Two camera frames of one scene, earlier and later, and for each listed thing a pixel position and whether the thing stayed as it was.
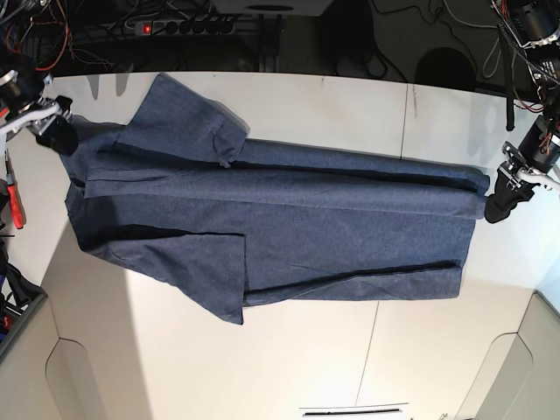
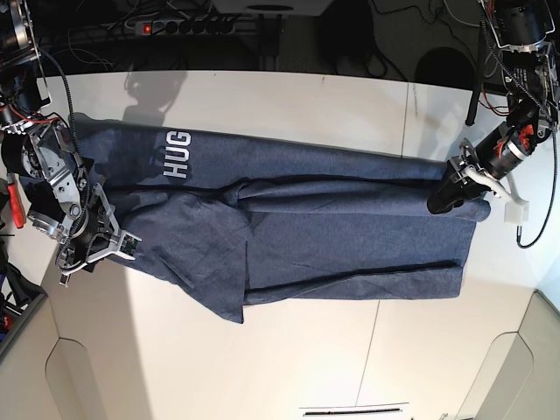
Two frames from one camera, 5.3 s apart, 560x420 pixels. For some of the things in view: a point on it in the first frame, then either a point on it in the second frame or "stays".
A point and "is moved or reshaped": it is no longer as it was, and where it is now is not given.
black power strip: [184, 27] stays
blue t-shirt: [174, 191] is moved or reshaped
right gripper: [514, 183] -> [479, 171]
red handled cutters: [17, 204] stays
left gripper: [58, 134] -> [94, 234]
